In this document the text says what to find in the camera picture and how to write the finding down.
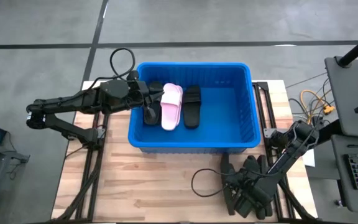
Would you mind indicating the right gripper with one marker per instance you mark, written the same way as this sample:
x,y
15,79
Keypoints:
x,y
255,196

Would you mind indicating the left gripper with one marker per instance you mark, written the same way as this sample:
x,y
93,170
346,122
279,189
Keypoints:
x,y
141,93

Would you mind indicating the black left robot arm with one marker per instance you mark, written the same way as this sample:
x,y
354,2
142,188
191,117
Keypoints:
x,y
73,102

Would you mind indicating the blue plastic bin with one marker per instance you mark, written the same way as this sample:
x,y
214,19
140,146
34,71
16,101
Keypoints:
x,y
225,118

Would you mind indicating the white paper sheet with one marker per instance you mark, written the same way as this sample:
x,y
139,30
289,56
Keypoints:
x,y
309,158

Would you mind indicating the black round pole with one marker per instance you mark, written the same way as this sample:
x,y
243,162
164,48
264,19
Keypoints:
x,y
356,48

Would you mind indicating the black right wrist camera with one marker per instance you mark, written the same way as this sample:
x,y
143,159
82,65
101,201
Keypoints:
x,y
234,180

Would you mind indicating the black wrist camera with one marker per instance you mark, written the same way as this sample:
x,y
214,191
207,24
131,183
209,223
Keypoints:
x,y
234,180
132,75

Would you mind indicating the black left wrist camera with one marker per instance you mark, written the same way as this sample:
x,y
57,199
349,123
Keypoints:
x,y
132,75

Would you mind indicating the grey metal bracket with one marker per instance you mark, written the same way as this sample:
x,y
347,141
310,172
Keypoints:
x,y
102,133
267,133

